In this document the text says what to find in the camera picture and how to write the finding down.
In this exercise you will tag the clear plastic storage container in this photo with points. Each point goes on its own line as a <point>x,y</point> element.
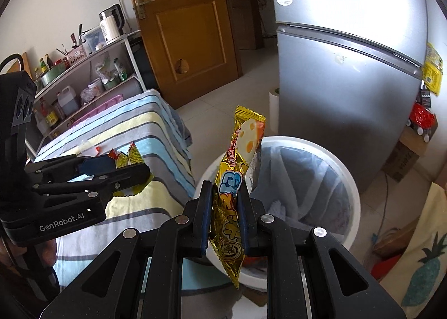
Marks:
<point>94,38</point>

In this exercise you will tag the metal kitchen shelf rack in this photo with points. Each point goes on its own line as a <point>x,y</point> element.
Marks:
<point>79,76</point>

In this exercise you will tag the white trash bin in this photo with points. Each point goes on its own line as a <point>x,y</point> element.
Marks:
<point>306,186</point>

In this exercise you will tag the white electric kettle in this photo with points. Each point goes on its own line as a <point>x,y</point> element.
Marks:
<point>112,23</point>

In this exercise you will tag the dark sauce bottle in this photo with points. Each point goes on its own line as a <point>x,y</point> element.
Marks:
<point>48,113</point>

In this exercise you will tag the striped tablecloth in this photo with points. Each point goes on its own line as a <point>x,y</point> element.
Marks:
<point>146,139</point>

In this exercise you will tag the pink utensil basket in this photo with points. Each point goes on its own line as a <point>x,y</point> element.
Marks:
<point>76,55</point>

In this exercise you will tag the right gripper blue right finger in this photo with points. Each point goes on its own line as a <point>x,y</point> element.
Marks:
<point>247,222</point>

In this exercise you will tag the pineapple print cloth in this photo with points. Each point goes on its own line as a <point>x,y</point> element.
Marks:
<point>416,276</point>

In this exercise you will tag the silver refrigerator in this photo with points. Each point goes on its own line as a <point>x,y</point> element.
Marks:
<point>349,74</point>

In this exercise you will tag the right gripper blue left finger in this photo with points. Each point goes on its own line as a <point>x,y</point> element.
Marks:
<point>202,220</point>

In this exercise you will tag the gold ice cream wrapper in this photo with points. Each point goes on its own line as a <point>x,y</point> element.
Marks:
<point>245,144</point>

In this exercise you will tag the red yellow snack bag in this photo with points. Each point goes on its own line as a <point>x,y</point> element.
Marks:
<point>132,157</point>

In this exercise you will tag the green metal basin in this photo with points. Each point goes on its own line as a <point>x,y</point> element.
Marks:
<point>52,74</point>

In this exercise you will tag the person's left hand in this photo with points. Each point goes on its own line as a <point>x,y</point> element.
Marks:
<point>47,252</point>

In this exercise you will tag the wooden door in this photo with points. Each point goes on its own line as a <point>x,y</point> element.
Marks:
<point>190,46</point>

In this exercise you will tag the cardboard box on floor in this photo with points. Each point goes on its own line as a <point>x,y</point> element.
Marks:
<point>410,147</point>

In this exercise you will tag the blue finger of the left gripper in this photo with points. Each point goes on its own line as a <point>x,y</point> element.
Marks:
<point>100,165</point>
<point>128,176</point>

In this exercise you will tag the white plastic jug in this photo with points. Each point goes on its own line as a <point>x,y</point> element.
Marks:
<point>68,100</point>

